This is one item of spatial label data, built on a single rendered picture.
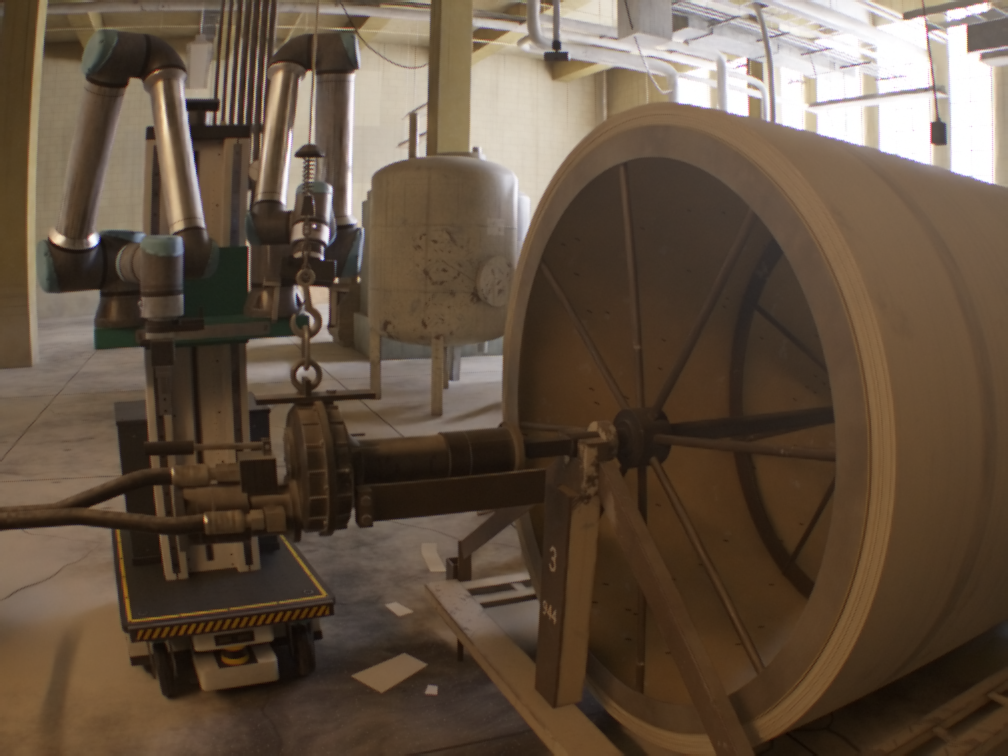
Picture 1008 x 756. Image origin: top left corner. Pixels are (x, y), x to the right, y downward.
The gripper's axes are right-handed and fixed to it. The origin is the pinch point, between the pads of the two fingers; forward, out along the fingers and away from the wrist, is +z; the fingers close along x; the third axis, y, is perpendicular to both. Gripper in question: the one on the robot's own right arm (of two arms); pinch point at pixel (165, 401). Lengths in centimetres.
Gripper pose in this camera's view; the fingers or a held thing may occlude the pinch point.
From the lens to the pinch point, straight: 158.9
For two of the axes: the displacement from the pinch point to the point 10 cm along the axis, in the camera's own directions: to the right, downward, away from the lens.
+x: 3.7, 1.8, -9.1
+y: -9.3, 0.5, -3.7
